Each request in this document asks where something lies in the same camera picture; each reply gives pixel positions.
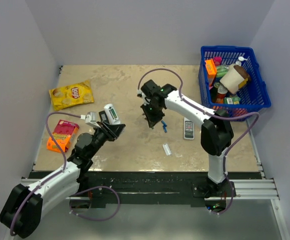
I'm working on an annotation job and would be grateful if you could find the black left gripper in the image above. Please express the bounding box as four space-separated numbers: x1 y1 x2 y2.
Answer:
87 120 125 158

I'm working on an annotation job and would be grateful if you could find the white remote control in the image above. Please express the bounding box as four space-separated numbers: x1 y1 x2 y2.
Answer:
104 103 121 125

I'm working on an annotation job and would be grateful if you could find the green battery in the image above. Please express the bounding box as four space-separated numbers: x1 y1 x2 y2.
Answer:
111 108 118 119

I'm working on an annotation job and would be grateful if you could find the white battery cover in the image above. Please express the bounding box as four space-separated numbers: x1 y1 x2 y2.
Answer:
162 143 172 156

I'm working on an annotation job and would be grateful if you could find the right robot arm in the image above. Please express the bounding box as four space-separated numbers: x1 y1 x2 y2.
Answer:
137 80 234 197

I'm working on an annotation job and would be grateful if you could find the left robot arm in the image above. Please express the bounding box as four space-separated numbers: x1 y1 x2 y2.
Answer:
0 121 126 239

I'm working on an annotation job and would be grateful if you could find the black remote control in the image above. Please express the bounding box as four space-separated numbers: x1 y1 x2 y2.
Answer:
99 110 109 124

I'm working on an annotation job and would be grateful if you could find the grey buttoned remote control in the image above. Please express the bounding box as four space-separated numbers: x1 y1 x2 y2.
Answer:
183 117 195 140

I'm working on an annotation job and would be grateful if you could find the orange pink candy box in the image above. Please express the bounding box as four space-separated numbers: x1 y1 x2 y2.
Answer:
52 119 80 153

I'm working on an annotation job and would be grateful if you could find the yellow Lays chips bag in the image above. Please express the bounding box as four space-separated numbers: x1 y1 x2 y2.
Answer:
49 80 94 111

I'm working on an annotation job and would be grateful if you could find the orange box in basket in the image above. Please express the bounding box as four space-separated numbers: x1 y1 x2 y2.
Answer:
205 59 217 87

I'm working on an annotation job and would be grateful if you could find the red can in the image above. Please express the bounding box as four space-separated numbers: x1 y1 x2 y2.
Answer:
214 84 228 104

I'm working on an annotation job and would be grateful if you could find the green bottle in basket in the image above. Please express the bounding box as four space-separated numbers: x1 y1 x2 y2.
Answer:
216 65 229 78

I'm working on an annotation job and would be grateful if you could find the green box in basket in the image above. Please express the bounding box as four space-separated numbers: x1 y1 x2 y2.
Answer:
224 96 241 105

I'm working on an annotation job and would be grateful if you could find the blue plastic basket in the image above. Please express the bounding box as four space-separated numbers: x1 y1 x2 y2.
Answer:
198 45 272 117

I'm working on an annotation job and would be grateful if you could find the pink box in basket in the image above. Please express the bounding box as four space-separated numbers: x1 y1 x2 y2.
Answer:
213 56 222 67

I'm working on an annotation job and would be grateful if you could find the paper cup with brown lid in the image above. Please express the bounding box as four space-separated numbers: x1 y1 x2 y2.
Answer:
220 64 252 94

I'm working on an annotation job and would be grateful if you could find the white pump bottle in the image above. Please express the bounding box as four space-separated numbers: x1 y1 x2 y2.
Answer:
235 56 248 66

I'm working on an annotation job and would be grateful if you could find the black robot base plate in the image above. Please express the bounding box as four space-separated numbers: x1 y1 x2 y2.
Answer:
78 171 236 208

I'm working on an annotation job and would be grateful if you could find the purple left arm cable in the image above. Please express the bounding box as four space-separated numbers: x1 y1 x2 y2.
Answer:
9 111 85 237

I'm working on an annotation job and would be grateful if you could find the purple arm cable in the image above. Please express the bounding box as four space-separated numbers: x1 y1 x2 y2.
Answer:
9 111 85 237
137 68 260 176

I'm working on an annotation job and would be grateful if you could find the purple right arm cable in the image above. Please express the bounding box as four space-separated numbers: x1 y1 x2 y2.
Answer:
137 68 260 176

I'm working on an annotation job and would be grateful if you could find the aluminium rail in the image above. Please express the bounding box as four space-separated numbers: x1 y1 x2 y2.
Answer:
19 176 282 201

